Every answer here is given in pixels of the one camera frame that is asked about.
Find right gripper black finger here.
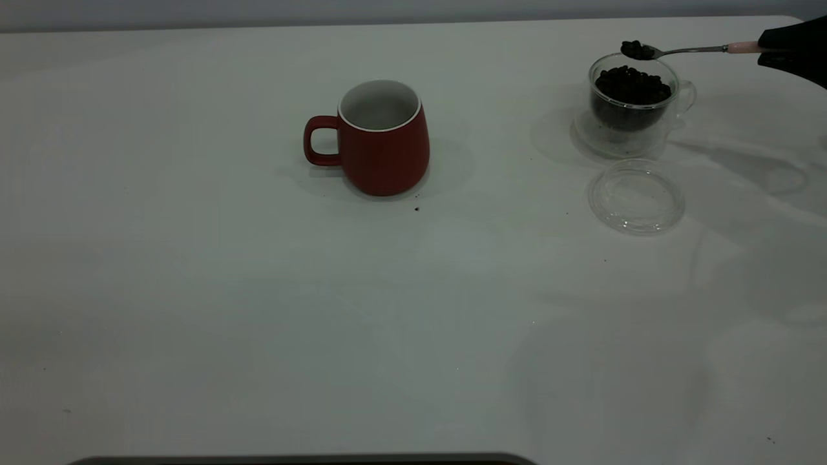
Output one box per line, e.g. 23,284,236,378
757,53,827,90
758,16,827,52

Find pink-handled metal spoon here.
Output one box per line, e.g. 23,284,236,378
620,40,764,61

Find red ceramic mug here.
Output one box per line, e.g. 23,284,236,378
304,79,431,198

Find coffee beans pile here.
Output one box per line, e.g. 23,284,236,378
594,65,673,130

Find double-walled glass cup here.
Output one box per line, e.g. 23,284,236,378
571,53,698,158

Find clear glass lid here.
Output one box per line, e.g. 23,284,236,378
587,159,687,234

